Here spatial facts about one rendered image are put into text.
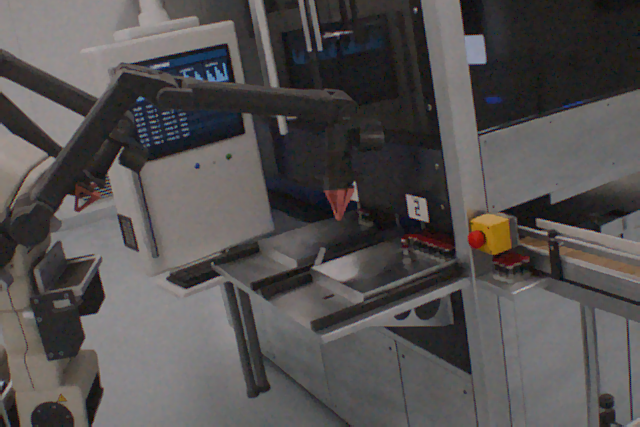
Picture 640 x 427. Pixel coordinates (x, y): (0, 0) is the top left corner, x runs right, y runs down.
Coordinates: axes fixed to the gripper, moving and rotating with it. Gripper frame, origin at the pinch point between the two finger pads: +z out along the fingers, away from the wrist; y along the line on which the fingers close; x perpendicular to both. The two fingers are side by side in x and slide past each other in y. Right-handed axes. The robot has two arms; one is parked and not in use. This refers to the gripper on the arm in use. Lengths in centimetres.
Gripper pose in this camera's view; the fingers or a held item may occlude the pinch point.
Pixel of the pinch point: (338, 215)
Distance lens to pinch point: 167.8
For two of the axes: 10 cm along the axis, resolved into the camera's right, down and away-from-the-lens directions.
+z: 0.1, 9.9, 1.6
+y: 8.8, -0.8, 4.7
